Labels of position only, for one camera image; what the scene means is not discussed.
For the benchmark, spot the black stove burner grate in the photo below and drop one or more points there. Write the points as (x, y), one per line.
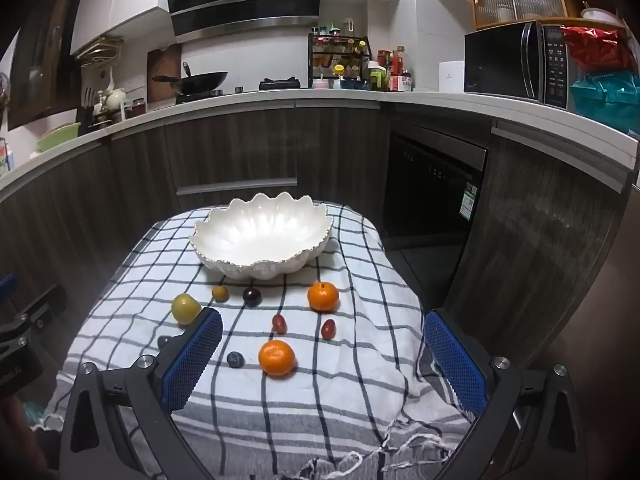
(279, 83)

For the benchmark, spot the black spice rack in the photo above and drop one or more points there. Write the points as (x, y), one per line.
(314, 60)

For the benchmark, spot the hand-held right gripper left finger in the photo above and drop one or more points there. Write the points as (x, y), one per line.
(192, 360)

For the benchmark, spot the white teapot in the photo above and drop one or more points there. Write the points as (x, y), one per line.
(115, 97)

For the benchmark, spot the dark condiment jars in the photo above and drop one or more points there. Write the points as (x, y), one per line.
(135, 108)

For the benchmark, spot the black and white checked cloth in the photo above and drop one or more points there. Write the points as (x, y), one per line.
(325, 400)

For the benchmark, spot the white scalloped ceramic bowl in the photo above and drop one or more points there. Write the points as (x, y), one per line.
(260, 240)

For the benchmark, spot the small brown-yellow round fruit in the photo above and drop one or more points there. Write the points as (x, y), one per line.
(220, 293)

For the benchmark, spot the green lidded container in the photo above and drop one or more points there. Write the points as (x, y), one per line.
(376, 76)

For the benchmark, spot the black microwave oven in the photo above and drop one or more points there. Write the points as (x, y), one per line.
(500, 62)

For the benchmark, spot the red plastic bag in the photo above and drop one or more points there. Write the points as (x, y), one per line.
(595, 50)

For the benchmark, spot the green plastic basin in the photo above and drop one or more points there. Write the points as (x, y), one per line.
(57, 136)

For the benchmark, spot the black wok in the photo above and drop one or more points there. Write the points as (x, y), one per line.
(200, 81)

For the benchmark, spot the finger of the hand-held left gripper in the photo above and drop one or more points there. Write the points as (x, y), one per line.
(7, 287)
(45, 310)

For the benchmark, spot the red cherry tomato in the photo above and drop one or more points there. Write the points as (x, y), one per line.
(279, 324)
(328, 329)

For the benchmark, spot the black built-in dishwasher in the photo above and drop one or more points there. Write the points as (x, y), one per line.
(430, 195)

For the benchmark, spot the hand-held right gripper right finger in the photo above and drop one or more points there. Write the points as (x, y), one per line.
(457, 365)

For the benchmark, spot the orange mandarin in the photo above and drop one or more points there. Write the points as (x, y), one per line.
(276, 358)
(323, 297)

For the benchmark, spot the red and white carton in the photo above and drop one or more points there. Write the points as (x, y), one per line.
(400, 83)

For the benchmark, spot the yellow-green round plum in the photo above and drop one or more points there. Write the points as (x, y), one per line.
(185, 308)

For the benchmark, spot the teal plastic bag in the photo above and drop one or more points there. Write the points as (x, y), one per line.
(605, 100)

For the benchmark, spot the red lidded sauce jar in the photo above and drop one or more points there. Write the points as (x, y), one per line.
(383, 58)

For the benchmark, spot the white round canister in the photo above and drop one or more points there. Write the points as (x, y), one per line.
(451, 78)

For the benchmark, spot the brown wooden cutting board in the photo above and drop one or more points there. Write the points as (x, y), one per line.
(162, 67)

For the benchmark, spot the red oil bottle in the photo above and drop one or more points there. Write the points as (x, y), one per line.
(398, 62)

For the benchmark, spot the blueberry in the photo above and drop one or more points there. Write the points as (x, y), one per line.
(235, 359)
(163, 341)

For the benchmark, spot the row of spice jars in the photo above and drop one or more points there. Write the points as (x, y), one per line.
(345, 52)

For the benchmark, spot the dark purple grape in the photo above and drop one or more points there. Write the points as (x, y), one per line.
(251, 297)

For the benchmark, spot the wood-front kitchen counter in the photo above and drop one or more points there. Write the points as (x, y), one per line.
(325, 135)

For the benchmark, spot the dark wooden frame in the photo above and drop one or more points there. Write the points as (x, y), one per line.
(45, 45)

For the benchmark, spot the black knife block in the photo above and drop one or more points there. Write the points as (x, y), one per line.
(87, 112)

